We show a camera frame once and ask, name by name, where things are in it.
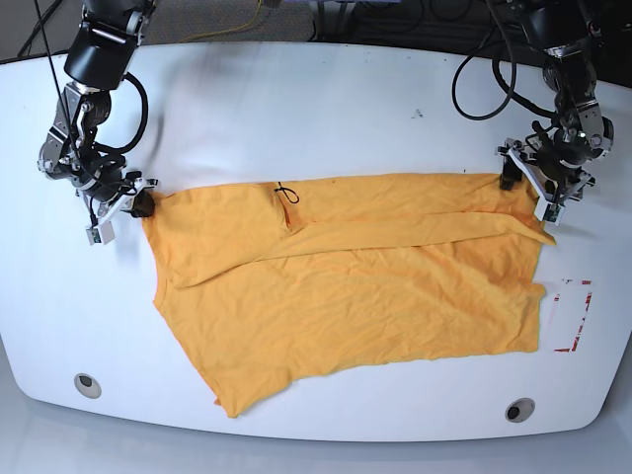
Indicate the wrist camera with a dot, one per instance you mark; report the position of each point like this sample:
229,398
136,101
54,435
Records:
101,234
546,211

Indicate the orange t-shirt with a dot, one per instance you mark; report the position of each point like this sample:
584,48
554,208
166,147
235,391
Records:
263,284

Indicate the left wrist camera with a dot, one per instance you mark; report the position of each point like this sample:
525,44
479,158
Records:
546,211

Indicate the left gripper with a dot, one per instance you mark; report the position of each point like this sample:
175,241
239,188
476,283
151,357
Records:
543,167

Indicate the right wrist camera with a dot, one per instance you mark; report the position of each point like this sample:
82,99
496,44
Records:
101,234

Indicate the red tape rectangle marking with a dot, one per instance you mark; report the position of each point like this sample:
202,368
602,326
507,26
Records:
570,310

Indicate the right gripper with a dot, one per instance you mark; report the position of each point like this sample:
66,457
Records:
132,196

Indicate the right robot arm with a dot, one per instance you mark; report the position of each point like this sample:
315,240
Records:
97,62

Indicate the table cable grommet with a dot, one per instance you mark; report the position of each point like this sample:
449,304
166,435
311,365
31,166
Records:
87,386
520,410

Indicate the left table cable grommet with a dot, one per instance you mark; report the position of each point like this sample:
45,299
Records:
87,386

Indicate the right table cable grommet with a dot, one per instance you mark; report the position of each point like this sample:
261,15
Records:
520,410

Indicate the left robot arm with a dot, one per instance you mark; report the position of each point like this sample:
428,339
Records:
561,32

